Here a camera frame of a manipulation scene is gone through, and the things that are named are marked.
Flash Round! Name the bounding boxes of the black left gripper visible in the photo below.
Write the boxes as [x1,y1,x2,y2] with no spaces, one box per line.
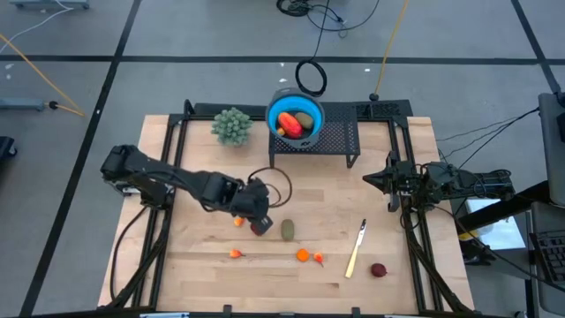
[230,178,275,238]

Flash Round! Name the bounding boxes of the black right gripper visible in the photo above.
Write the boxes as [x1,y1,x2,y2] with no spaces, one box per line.
[362,152,418,195]

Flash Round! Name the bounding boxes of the brown-green kiwi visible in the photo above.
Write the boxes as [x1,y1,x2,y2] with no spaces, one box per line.
[294,111,315,131]
[280,218,296,243]

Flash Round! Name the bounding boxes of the red-orange mango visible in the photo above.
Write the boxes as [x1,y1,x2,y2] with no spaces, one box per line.
[276,111,305,140]

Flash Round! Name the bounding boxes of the blue collapsible colander bowl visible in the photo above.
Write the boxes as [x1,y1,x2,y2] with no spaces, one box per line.
[265,87,327,151]

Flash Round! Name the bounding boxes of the black perforated metal stand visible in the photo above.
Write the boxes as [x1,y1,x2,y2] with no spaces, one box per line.
[267,102,362,170]

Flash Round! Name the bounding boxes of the white sheet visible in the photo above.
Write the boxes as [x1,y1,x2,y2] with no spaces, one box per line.
[466,198,527,252]

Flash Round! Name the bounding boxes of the black desk leg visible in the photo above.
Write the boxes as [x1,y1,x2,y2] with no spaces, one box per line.
[458,180,553,233]

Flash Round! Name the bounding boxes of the grey curved panel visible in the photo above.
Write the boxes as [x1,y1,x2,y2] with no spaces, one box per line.
[537,91,565,208]

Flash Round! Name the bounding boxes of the black keyboard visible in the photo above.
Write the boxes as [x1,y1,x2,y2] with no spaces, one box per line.
[529,229,565,284]

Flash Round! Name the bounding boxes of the grey desk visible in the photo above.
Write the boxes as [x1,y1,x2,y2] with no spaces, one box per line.
[529,201,565,317]

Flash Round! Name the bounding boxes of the black caster base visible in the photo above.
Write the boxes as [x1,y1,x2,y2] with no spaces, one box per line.
[0,135,19,159]

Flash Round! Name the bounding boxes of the grey stand base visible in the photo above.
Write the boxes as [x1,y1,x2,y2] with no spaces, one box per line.
[9,0,92,11]
[0,97,46,111]

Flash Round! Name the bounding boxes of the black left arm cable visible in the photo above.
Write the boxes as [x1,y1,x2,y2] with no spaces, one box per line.
[245,166,294,209]

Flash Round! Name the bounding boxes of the black metal table frame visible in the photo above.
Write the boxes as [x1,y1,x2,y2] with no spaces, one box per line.
[105,99,476,317]

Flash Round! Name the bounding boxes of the knife with cream handle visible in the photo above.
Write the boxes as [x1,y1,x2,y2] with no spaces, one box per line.
[343,217,368,280]

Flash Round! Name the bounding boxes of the black cable with coil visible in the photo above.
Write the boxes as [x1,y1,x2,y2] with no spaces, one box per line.
[294,0,332,98]

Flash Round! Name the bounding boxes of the yellow cable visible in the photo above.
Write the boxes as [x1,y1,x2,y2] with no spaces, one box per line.
[0,34,86,117]
[369,0,411,102]

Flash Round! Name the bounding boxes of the black looped cable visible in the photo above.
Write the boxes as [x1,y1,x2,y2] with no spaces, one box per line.
[109,205,149,302]

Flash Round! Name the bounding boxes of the thin black cables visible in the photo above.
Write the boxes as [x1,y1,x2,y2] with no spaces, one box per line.
[436,107,540,172]

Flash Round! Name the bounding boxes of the black cable bundle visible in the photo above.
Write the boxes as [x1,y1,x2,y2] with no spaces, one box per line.
[275,0,381,33]

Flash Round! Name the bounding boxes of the white cable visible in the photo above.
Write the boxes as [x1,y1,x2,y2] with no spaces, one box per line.
[0,0,74,55]

